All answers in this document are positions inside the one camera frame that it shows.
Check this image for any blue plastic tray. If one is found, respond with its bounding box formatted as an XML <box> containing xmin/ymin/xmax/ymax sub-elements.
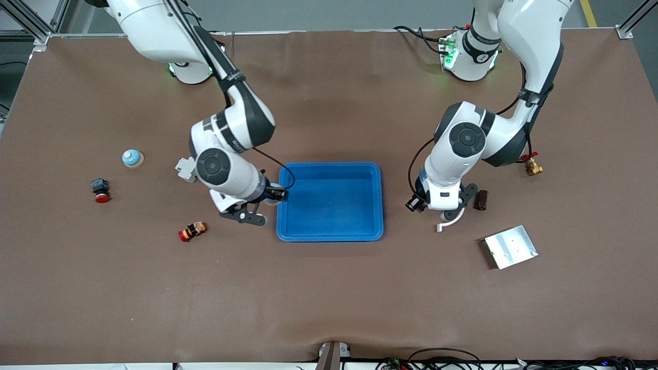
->
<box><xmin>276</xmin><ymin>162</ymin><xmax>385</xmax><ymax>242</ymax></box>

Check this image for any red pushbutton orange body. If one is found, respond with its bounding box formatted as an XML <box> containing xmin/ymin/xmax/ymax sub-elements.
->
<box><xmin>178</xmin><ymin>221</ymin><xmax>207</xmax><ymax>243</ymax></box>

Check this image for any white circuit breaker module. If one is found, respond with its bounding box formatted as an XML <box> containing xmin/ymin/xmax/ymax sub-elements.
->
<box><xmin>175</xmin><ymin>156</ymin><xmax>198</xmax><ymax>183</ymax></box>

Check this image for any silver metal plate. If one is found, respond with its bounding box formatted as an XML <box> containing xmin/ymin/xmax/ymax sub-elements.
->
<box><xmin>483</xmin><ymin>225</ymin><xmax>539</xmax><ymax>270</ymax></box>

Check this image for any brown table cover sheet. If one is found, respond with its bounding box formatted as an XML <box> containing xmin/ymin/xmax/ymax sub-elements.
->
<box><xmin>0</xmin><ymin>30</ymin><xmax>658</xmax><ymax>366</ymax></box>

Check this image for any red pushbutton black body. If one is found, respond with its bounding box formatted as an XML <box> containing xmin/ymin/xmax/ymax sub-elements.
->
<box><xmin>91</xmin><ymin>178</ymin><xmax>111</xmax><ymax>204</ymax></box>

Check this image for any grey table edge clamp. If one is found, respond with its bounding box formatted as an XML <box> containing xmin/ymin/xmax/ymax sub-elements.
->
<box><xmin>315</xmin><ymin>341</ymin><xmax>353</xmax><ymax>370</ymax></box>

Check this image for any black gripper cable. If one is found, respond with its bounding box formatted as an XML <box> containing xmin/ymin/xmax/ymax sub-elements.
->
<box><xmin>409</xmin><ymin>138</ymin><xmax>436</xmax><ymax>202</ymax></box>
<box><xmin>252</xmin><ymin>148</ymin><xmax>296</xmax><ymax>192</ymax></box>

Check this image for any white semicircular bracket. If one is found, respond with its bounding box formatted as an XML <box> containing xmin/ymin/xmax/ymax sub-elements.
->
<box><xmin>437</xmin><ymin>206</ymin><xmax>466</xmax><ymax>233</ymax></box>

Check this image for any brass valve red handle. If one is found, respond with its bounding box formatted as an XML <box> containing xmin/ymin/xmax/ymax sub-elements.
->
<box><xmin>519</xmin><ymin>152</ymin><xmax>544</xmax><ymax>177</ymax></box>

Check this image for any black cable bundle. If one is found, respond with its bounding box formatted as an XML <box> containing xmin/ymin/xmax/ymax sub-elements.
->
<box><xmin>514</xmin><ymin>355</ymin><xmax>658</xmax><ymax>370</ymax></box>
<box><xmin>375</xmin><ymin>348</ymin><xmax>484</xmax><ymax>370</ymax></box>

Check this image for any black arm base cable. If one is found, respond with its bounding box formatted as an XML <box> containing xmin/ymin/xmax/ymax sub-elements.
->
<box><xmin>393</xmin><ymin>25</ymin><xmax>445</xmax><ymax>54</ymax></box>

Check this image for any aluminium frame post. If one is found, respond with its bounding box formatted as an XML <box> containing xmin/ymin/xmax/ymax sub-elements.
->
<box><xmin>0</xmin><ymin>0</ymin><xmax>70</xmax><ymax>52</ymax></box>
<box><xmin>617</xmin><ymin>0</ymin><xmax>658</xmax><ymax>40</ymax></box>

